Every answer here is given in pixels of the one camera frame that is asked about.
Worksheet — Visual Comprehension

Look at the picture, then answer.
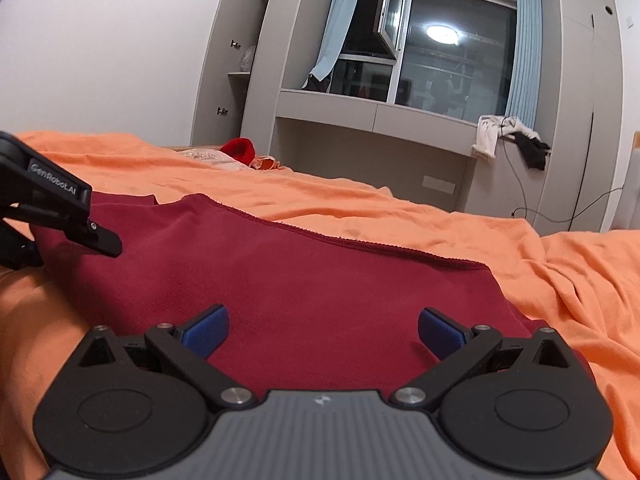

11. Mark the white wall socket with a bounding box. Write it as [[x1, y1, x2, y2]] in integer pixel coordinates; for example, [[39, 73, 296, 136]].
[[422, 175, 457, 195]]

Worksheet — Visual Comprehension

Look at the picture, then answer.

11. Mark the grey window sill shelf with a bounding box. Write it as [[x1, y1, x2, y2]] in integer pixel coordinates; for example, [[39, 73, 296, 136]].
[[274, 88, 482, 159]]

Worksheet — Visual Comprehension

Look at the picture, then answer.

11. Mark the pale patterned pillow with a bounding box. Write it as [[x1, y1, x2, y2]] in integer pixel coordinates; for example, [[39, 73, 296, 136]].
[[174, 146, 251, 169]]

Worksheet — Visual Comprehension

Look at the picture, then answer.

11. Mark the light blue curtain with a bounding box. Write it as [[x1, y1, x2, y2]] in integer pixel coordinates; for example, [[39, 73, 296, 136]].
[[302, 0, 371, 94], [504, 0, 544, 129]]

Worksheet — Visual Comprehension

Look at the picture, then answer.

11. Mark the dark red sweater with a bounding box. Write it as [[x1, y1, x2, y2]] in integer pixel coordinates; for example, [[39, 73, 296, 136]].
[[29, 192, 597, 397]]

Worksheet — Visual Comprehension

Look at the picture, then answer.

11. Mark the orange bed sheet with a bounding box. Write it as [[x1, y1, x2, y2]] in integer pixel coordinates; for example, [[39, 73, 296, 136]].
[[0, 130, 640, 480]]

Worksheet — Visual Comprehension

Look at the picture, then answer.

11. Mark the open grey wardrobe door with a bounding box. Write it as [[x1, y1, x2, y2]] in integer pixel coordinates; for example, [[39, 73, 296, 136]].
[[191, 0, 262, 149]]

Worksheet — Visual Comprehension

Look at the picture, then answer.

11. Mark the grey built-in wardrobe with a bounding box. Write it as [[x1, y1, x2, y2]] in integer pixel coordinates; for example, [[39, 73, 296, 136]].
[[191, 0, 627, 234]]

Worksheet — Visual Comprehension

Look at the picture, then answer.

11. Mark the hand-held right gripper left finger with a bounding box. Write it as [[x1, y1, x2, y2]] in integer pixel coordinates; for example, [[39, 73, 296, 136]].
[[79, 303, 259, 409]]

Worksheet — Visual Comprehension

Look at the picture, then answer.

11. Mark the bright red cloth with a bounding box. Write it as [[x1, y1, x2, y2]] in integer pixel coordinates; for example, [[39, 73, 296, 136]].
[[220, 137, 257, 166]]

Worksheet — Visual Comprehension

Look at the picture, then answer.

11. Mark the black power cable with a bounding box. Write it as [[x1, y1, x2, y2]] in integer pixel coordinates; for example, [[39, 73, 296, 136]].
[[499, 117, 627, 224]]

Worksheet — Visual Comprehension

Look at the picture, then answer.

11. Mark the open window sash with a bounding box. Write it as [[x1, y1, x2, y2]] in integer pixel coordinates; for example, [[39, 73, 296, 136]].
[[372, 0, 411, 59]]

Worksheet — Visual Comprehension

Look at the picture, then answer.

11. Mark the black cloth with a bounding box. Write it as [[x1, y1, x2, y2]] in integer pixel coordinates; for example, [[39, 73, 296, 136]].
[[514, 132, 552, 172]]

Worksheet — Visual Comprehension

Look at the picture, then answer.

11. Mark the large glass window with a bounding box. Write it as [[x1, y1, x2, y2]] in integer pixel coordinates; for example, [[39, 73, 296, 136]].
[[342, 0, 519, 117]]

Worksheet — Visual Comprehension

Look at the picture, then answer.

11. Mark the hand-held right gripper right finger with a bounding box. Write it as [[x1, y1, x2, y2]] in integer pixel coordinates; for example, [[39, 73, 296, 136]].
[[391, 307, 572, 408]]

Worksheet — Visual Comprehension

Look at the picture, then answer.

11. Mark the white cloth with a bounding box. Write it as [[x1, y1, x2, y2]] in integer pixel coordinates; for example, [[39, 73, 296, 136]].
[[471, 114, 524, 162]]

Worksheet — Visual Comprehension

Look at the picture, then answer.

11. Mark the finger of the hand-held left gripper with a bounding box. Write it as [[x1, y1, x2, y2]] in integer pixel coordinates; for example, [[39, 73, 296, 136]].
[[7, 202, 124, 259], [0, 220, 45, 271]]

